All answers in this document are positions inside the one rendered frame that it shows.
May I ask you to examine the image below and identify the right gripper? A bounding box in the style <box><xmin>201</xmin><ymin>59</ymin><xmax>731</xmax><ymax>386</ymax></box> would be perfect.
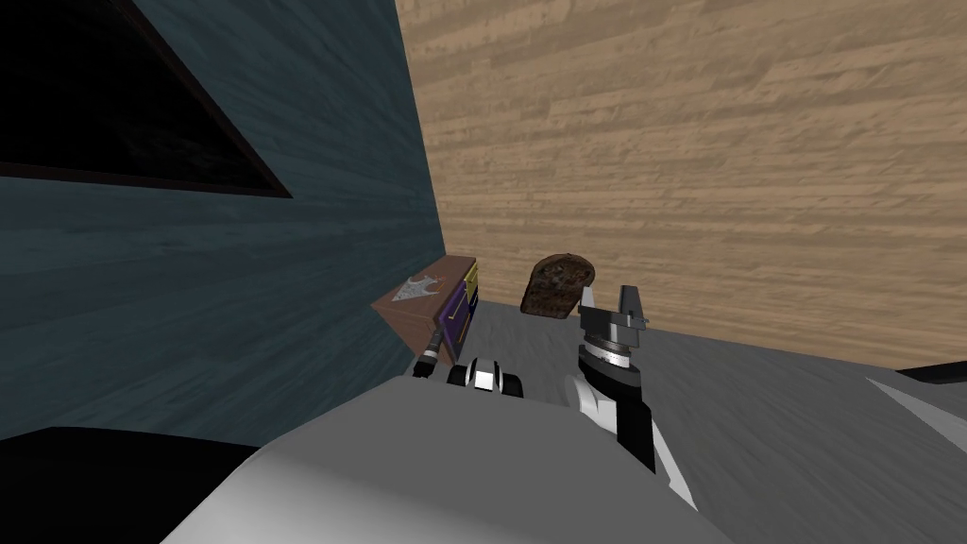
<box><xmin>577</xmin><ymin>284</ymin><xmax>651</xmax><ymax>358</ymax></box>

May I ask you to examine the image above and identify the dark brown bread slice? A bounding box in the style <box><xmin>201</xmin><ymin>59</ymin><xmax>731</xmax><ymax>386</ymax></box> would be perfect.
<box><xmin>519</xmin><ymin>253</ymin><xmax>597</xmax><ymax>320</ymax></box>

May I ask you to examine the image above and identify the brown and purple book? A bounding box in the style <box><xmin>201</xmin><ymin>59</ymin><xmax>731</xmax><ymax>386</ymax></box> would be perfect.
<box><xmin>369</xmin><ymin>255</ymin><xmax>480</xmax><ymax>366</ymax></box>

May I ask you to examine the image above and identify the grey table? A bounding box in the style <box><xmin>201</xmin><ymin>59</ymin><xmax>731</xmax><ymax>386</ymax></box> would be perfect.
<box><xmin>411</xmin><ymin>298</ymin><xmax>967</xmax><ymax>544</ymax></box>

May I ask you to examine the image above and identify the dark window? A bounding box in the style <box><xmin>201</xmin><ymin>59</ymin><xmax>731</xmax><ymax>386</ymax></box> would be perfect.
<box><xmin>0</xmin><ymin>0</ymin><xmax>295</xmax><ymax>200</ymax></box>

